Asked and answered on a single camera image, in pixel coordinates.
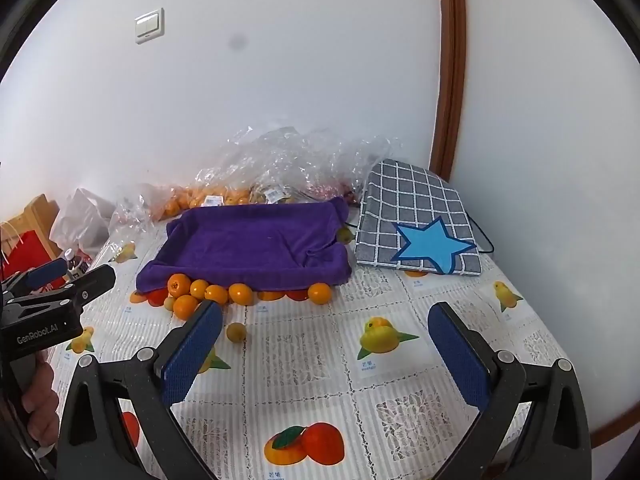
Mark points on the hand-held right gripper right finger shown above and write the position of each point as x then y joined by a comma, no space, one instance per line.
457,355

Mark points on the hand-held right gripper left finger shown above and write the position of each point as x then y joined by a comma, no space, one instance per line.
192,355

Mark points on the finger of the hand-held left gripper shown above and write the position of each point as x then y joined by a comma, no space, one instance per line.
47,272
92,287

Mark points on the small yellow-green fruit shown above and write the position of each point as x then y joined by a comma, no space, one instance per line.
236,332
169,303
344,235

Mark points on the purple towel covered tray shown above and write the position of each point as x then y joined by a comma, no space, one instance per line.
250,245

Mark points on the person's left hand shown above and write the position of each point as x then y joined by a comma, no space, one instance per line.
42,400

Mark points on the small bottle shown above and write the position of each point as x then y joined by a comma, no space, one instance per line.
72,262

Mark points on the red paper bag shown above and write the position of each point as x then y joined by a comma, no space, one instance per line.
35,215
25,252

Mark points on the white plastic bag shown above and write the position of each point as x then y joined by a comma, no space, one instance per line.
82,220

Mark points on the small red fruit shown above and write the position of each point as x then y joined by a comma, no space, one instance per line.
155,296

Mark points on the fruit printed lace tablecloth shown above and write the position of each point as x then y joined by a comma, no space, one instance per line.
320,370

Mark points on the clear plastic bag of mandarins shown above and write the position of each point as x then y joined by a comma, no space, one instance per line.
200,195

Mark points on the grey checked cushion blue star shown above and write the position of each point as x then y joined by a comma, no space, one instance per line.
415,200

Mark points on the crumpled clear plastic bag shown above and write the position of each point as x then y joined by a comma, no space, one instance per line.
300,170

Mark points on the white light switch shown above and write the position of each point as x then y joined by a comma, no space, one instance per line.
149,25

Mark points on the brown wooden door frame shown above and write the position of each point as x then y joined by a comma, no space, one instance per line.
450,60

